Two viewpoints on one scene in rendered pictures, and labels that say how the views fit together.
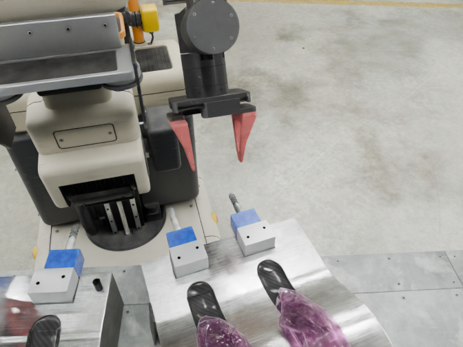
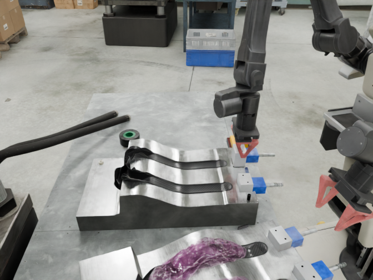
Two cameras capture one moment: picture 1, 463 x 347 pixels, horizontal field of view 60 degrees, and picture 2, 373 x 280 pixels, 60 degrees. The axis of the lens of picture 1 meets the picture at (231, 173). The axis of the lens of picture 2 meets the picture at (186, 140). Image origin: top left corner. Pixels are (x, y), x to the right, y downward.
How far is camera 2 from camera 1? 0.51 m
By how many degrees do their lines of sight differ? 68
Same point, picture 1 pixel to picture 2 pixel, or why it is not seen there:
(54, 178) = not seen: hidden behind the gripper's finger
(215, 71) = (359, 173)
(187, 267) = (272, 236)
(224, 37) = (349, 149)
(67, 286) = (243, 184)
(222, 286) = (266, 258)
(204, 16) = (351, 134)
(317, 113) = not seen: outside the picture
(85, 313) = (235, 196)
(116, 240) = (351, 268)
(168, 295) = (256, 233)
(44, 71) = not seen: hidden behind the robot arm
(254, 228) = (310, 270)
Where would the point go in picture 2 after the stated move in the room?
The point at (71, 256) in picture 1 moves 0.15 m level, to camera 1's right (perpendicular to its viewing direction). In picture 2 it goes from (261, 184) to (272, 225)
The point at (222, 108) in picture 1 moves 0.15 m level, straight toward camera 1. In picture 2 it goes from (343, 190) to (269, 191)
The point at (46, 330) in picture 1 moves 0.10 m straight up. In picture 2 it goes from (226, 187) to (228, 160)
